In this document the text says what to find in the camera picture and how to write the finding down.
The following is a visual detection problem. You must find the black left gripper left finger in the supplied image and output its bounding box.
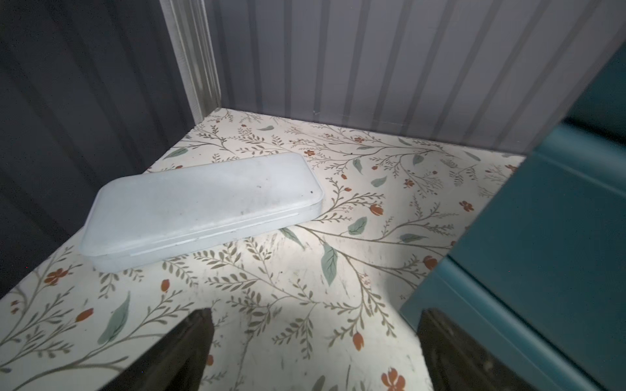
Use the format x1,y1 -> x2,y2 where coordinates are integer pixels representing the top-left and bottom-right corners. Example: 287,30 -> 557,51
102,308 -> 215,391

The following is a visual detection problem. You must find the teal drawer cabinet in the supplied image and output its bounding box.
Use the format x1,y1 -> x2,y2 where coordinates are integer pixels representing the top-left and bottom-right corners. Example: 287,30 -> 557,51
400,49 -> 625,390

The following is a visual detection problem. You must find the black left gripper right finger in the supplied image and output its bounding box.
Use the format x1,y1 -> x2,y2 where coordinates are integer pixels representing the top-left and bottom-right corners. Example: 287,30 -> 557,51
417,308 -> 534,391

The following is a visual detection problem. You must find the translucent white plastic box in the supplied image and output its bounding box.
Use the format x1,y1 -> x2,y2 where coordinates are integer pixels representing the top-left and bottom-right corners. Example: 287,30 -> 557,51
79,152 -> 324,273

